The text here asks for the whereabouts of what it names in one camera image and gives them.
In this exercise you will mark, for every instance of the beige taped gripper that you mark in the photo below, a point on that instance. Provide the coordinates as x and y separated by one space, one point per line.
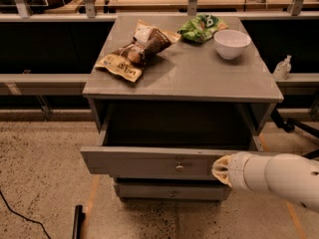
238 170

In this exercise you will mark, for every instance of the grey top drawer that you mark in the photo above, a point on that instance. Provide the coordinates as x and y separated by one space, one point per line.
147 140

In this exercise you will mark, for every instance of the grey drawer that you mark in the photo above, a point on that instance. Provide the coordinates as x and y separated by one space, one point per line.
199 190
147 140

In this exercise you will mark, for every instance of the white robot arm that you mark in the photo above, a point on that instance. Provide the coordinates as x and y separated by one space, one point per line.
289 176

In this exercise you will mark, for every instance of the brass top drawer knob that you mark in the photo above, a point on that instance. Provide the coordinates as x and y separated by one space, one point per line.
179 167

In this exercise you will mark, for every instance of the grey lower drawer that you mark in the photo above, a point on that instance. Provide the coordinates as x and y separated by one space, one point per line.
199 190

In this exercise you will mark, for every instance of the black office chair base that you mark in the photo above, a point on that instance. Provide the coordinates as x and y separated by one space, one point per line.
291 124

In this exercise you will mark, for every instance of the grey wooden cabinet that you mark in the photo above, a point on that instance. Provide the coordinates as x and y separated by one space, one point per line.
187 72

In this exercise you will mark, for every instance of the clear sanitizer bottle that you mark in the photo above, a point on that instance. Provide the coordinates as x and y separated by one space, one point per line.
282 69

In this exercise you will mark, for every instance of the white bowl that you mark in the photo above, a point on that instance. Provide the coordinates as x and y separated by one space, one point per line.
230 44

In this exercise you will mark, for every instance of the green chip bag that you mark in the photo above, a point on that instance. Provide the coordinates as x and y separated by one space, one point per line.
201 28

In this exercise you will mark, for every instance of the brown and yellow chip bag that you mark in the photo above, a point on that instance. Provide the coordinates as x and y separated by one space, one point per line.
130 60

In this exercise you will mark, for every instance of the black bar on floor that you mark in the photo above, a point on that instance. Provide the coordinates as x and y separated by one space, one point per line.
79 218

